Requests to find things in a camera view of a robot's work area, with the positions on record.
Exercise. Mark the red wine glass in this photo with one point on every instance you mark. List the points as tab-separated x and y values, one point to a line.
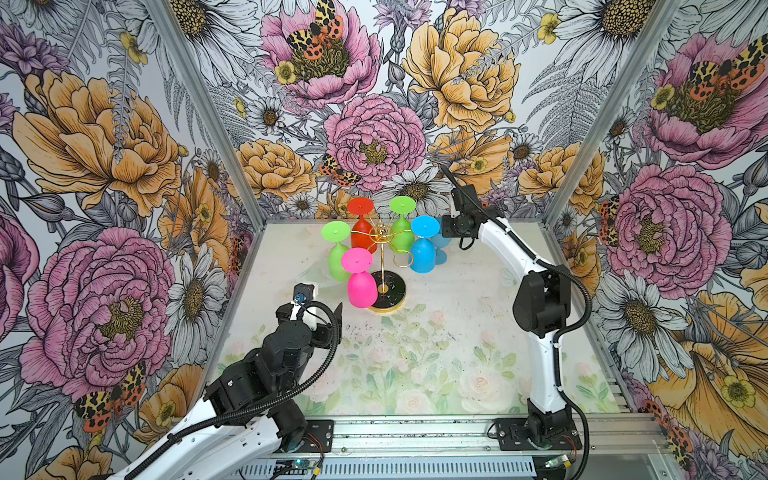
362	225

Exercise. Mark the gold wine glass rack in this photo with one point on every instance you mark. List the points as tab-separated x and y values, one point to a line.
391	287

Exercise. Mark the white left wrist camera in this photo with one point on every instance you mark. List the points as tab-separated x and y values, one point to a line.
303	293

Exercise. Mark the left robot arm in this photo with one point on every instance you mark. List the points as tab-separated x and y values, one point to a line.
249	412

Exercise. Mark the green wine glass back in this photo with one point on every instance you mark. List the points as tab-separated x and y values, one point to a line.
402	235

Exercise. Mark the green wine glass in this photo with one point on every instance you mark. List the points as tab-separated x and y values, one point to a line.
402	235
336	232

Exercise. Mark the blue wine glass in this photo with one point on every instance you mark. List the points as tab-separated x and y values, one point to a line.
423	251

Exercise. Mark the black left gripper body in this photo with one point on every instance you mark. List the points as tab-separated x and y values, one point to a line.
323	336

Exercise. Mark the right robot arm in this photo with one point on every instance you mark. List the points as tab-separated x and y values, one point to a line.
540	308

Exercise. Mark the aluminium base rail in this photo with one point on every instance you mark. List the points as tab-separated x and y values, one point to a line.
621	446

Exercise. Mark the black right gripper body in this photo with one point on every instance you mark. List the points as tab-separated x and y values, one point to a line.
453	227

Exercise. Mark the pink wine glass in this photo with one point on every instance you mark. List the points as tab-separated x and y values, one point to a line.
361	286

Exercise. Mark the green wine glass front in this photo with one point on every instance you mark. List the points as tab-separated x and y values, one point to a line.
336	232

